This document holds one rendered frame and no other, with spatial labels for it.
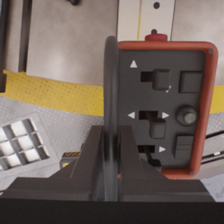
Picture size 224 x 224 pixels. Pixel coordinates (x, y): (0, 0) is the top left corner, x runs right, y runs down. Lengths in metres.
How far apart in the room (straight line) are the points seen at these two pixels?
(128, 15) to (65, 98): 0.86
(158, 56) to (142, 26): 0.23
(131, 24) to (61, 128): 0.98
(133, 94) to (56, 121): 1.07
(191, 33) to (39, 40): 0.72
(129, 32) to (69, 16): 0.47
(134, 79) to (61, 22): 0.68
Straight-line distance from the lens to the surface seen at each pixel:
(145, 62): 0.23
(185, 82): 0.24
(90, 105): 1.16
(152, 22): 0.46
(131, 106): 0.23
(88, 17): 0.85
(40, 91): 1.25
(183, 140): 0.26
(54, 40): 0.87
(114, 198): 0.17
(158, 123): 0.18
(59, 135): 1.30
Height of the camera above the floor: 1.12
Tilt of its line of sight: 74 degrees down
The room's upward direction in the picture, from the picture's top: 175 degrees counter-clockwise
